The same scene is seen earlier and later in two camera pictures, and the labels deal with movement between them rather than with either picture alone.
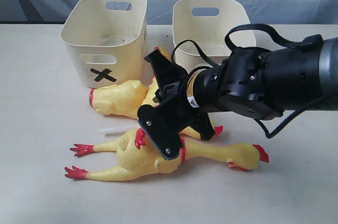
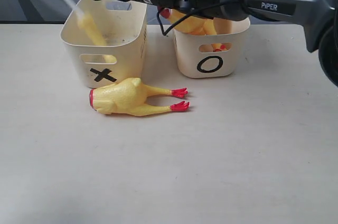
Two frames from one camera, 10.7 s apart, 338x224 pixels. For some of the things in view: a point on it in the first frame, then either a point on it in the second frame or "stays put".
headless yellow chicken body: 123,99 stays put
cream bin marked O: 206,21 stays put
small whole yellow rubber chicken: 152,90 → 208,28
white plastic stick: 192,133 → 85,21
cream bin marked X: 104,34 stays put
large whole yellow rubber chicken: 135,155 → 191,25
